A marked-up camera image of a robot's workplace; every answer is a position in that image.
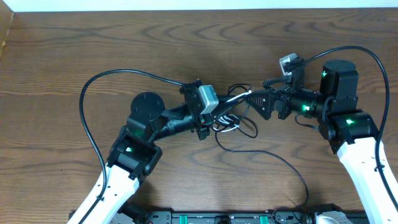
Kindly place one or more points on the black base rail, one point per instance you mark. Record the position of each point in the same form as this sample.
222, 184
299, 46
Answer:
326, 213

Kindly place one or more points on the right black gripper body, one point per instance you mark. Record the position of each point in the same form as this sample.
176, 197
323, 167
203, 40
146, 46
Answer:
285, 96

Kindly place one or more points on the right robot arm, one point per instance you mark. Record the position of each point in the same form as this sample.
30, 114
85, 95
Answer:
351, 133

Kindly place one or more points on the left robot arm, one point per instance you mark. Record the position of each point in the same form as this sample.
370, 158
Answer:
134, 154

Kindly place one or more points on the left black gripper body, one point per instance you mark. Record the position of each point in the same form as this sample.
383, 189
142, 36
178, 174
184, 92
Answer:
204, 129

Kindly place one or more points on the cardboard side panel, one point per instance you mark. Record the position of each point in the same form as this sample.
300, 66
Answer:
6, 18

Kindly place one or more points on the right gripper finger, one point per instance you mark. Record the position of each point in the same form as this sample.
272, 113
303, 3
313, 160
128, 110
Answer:
263, 102
275, 81

